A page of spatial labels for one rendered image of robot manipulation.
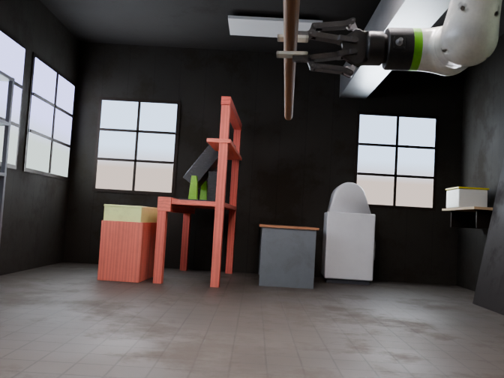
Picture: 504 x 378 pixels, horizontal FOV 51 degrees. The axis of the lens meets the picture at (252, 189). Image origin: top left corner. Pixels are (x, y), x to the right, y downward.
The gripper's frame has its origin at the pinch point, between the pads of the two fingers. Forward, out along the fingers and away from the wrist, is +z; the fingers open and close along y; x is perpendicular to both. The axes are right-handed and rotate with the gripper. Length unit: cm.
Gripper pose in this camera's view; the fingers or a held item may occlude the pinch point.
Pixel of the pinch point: (292, 46)
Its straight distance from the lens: 123.8
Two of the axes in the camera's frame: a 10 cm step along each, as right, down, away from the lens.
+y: -0.5, 10.0, -0.6
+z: -10.0, -0.4, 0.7
